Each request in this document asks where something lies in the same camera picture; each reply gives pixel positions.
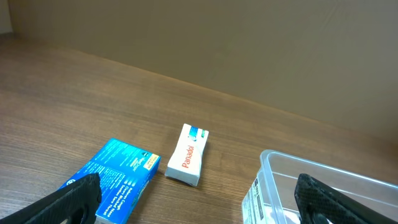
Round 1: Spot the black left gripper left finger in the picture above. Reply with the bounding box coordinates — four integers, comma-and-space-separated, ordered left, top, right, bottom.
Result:
1, 173, 102, 224

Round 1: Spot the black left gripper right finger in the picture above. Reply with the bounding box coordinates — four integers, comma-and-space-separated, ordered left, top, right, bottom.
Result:
294, 174, 397, 224

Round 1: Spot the blue medicine box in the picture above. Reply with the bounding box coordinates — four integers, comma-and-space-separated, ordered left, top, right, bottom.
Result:
62, 138, 161, 224

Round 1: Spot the white Panadol box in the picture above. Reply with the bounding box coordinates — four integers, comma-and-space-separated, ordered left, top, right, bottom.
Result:
165, 124, 209, 187

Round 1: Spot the clear plastic container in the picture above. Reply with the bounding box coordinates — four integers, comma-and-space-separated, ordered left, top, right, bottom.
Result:
242, 150, 397, 224

